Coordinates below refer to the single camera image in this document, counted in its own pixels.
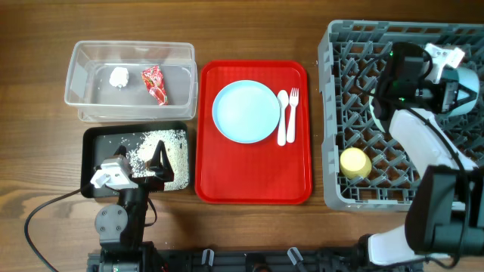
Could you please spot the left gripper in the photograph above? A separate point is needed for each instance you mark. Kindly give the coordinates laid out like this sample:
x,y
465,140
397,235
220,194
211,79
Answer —
x,y
162,173

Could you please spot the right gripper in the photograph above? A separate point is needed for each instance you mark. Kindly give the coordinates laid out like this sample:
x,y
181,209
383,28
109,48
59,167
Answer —
x,y
444,101

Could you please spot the light blue bowl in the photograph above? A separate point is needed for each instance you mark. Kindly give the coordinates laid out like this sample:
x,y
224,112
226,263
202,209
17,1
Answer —
x,y
464,76

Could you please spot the rice leftovers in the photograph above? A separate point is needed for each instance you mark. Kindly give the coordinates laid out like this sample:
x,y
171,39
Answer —
x,y
140,149

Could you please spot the red snack wrapper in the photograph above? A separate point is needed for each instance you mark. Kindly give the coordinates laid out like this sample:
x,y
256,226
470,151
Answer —
x,y
154,82

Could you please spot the white tissue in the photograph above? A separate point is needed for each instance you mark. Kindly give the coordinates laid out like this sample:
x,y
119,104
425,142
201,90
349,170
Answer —
x,y
119,77

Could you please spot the light blue plate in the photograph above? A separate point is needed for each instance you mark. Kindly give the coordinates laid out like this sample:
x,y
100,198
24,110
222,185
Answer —
x,y
246,111

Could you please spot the yellow cup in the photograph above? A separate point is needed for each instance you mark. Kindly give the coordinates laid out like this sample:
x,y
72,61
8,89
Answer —
x,y
355,163

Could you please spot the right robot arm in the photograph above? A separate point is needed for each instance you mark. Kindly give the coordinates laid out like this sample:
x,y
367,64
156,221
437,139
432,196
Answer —
x,y
445,219

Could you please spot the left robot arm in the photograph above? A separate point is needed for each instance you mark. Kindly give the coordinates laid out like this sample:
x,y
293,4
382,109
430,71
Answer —
x,y
121,226

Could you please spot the grey dishwasher rack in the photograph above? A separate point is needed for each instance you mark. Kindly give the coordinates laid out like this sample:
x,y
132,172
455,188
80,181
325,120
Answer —
x,y
345,49

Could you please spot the black plastic tray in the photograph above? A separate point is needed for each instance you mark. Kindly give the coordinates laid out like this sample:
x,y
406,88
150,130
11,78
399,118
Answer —
x,y
95,149

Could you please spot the red serving tray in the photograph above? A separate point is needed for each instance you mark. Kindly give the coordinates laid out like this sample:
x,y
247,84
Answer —
x,y
227,172

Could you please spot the clear plastic bin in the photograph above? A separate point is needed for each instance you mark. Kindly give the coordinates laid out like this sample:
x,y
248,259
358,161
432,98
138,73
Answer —
x,y
87,86

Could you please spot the white plastic spoon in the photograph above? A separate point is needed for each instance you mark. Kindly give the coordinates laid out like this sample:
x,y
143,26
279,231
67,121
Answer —
x,y
283,100

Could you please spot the white plastic fork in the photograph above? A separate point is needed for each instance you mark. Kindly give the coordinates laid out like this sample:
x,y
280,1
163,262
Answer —
x,y
293,102

